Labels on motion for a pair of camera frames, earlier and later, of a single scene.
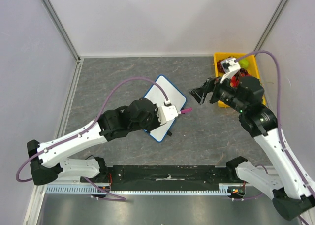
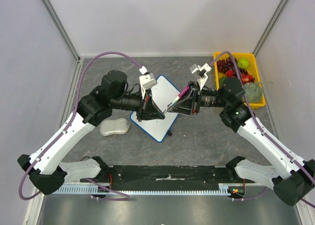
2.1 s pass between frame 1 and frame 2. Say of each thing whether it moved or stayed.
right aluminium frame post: stayed
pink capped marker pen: moved
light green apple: stayed
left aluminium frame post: stayed
